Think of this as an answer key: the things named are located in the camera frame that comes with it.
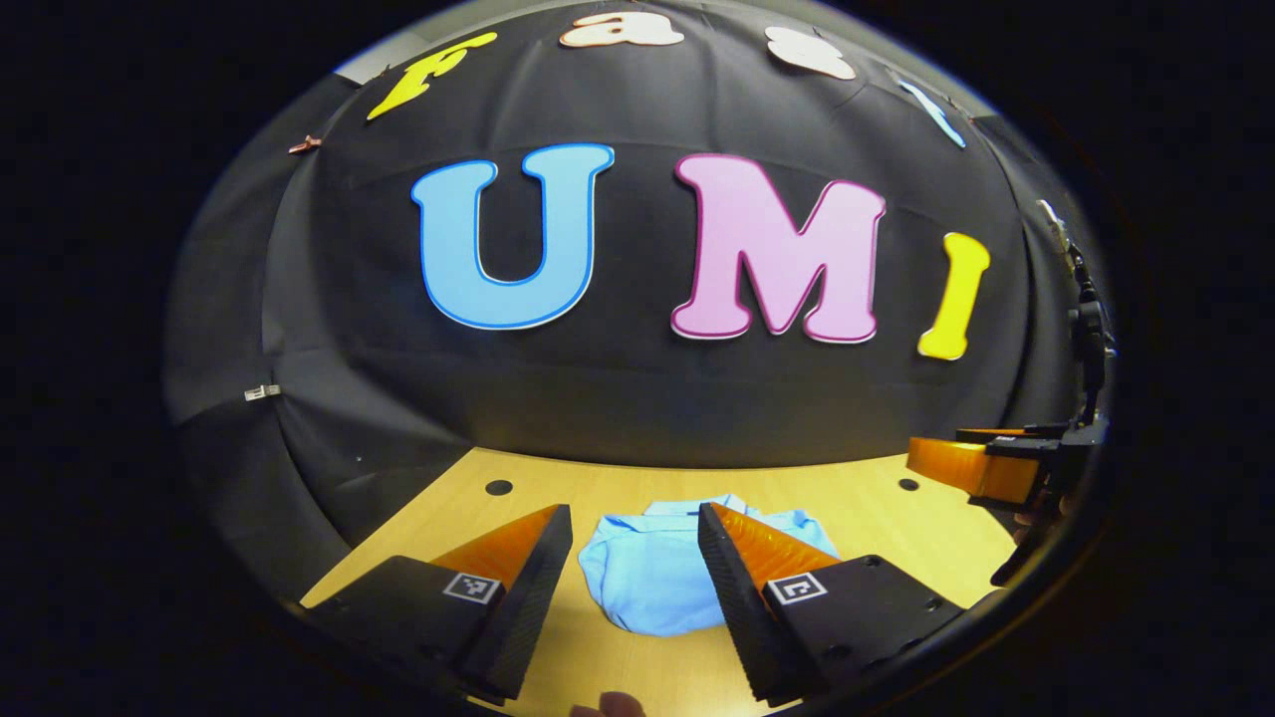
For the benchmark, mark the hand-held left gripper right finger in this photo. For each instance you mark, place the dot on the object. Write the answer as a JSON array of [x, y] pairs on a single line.
[[742, 617]]

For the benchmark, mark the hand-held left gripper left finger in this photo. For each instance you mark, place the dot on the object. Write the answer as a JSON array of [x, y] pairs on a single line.
[[523, 607]]

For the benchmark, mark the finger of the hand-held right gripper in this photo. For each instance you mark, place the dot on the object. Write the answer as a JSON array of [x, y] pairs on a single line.
[[956, 466], [996, 434]]

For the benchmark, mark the light blue T-shirt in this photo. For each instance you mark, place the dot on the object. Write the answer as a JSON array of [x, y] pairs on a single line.
[[647, 568]]

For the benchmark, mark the black backdrop cloth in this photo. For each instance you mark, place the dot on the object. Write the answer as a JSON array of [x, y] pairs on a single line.
[[647, 398]]

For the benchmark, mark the silver backdrop clip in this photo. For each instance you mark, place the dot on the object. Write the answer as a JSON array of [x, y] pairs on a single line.
[[262, 392]]

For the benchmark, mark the copper backdrop clip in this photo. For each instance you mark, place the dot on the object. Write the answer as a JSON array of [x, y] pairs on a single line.
[[305, 145]]

